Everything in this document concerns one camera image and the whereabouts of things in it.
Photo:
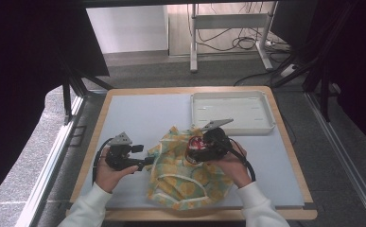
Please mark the red and white can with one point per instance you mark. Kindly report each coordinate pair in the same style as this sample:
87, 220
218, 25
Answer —
196, 146

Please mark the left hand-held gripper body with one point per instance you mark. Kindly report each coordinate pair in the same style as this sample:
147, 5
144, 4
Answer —
119, 156

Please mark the black curtain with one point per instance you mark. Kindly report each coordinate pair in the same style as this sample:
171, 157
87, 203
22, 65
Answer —
357, 69
20, 78

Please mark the pale blue table mat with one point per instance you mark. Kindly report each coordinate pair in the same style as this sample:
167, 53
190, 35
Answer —
139, 110

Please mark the white plastic tray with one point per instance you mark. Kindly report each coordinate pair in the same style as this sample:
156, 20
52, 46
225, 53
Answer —
243, 107

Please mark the white power strip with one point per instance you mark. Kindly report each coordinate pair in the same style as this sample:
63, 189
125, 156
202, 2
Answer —
287, 71

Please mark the person's left hand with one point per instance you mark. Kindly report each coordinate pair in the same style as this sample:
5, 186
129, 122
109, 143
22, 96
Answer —
108, 178

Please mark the person's right hand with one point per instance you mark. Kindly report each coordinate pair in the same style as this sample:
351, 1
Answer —
237, 167

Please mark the white metal desk frame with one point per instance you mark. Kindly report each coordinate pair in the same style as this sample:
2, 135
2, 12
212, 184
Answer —
229, 21

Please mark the aluminium floor rail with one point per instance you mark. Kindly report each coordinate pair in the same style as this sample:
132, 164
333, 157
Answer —
51, 164
344, 151

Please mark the black metal stand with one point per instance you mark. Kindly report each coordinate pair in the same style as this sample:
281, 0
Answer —
67, 101
324, 94

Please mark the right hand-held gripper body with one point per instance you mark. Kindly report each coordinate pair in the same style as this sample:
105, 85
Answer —
217, 143

